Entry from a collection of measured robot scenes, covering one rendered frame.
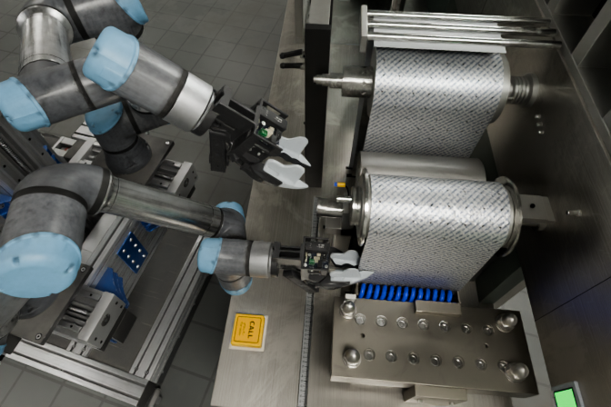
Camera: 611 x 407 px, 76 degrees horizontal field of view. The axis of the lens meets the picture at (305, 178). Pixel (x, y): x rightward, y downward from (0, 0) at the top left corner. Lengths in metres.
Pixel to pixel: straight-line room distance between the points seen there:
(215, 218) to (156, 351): 0.96
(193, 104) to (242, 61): 2.54
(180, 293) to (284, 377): 0.93
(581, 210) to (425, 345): 0.40
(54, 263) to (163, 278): 1.20
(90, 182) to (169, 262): 1.14
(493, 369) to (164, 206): 0.75
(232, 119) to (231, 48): 2.66
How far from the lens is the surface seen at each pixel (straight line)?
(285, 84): 1.49
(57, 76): 0.66
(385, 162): 0.84
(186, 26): 3.53
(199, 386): 1.95
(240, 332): 1.00
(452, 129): 0.86
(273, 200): 1.16
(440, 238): 0.73
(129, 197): 0.86
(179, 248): 1.94
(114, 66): 0.54
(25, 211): 0.77
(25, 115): 0.66
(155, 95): 0.55
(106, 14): 1.00
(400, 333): 0.90
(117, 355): 1.86
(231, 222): 0.97
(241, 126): 0.57
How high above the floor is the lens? 1.89
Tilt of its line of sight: 55 degrees down
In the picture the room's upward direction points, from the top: straight up
